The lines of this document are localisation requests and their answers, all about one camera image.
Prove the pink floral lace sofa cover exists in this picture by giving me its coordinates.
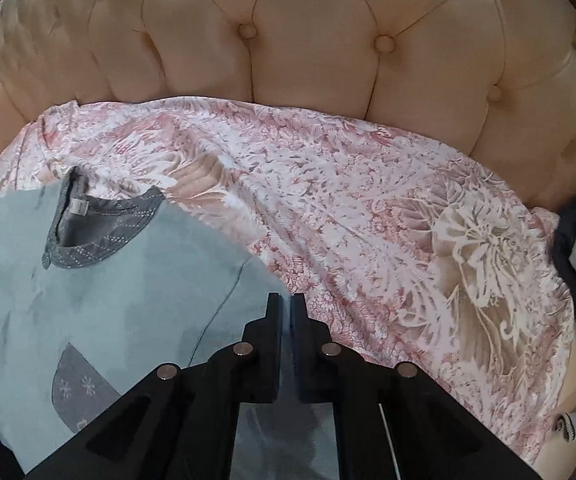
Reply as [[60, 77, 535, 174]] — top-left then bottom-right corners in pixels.
[[0, 98, 573, 462]]

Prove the light blue sweater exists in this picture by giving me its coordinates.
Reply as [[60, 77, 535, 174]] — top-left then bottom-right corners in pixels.
[[0, 164, 342, 480]]

